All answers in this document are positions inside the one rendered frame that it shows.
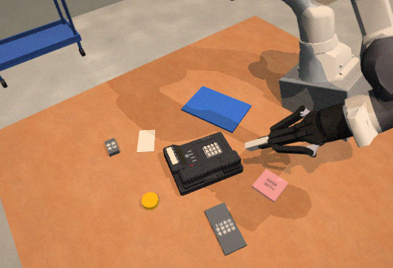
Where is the black desk phone body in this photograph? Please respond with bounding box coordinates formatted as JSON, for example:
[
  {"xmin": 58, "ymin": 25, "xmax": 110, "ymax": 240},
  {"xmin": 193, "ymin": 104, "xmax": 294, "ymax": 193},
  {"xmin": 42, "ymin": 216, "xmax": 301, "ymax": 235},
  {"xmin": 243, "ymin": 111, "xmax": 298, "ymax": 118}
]
[{"xmin": 163, "ymin": 132, "xmax": 244, "ymax": 196}]

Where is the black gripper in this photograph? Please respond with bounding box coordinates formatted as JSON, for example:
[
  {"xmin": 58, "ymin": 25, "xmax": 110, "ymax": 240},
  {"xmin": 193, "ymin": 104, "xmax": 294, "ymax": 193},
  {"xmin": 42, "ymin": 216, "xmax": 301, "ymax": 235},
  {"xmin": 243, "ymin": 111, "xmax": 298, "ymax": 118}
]
[{"xmin": 245, "ymin": 103, "xmax": 353, "ymax": 157}]

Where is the yellow short cylinder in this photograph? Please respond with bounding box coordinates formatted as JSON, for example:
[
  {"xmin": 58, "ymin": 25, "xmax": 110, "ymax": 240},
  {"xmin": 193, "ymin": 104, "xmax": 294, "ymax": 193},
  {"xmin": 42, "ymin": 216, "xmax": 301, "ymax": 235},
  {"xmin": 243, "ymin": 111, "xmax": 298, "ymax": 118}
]
[{"xmin": 142, "ymin": 192, "xmax": 159, "ymax": 210}]

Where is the blue flat rectangular pad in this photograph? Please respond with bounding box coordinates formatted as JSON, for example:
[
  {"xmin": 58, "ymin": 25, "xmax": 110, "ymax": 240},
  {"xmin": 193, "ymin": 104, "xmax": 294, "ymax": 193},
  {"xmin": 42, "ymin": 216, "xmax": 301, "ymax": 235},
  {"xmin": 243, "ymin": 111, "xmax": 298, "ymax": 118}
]
[{"xmin": 181, "ymin": 86, "xmax": 251, "ymax": 133}]

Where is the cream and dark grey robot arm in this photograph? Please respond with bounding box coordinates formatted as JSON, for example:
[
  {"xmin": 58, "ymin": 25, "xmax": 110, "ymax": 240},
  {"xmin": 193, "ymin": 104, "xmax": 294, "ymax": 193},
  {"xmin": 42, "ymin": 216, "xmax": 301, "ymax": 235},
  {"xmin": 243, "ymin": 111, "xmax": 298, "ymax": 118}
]
[{"xmin": 282, "ymin": 0, "xmax": 393, "ymax": 147}]

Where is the cream paper sheet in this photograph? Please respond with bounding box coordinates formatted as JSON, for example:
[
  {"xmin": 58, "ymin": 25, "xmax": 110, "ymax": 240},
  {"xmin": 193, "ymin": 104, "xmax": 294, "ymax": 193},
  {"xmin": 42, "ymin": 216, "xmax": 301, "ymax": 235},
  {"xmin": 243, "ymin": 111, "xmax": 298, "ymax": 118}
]
[{"xmin": 137, "ymin": 130, "xmax": 155, "ymax": 152}]

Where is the pink sticky note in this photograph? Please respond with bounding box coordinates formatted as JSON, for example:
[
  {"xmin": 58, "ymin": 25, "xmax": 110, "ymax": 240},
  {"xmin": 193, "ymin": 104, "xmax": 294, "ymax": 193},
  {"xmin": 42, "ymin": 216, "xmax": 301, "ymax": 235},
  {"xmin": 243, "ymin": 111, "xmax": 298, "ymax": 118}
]
[{"xmin": 252, "ymin": 169, "xmax": 288, "ymax": 203}]

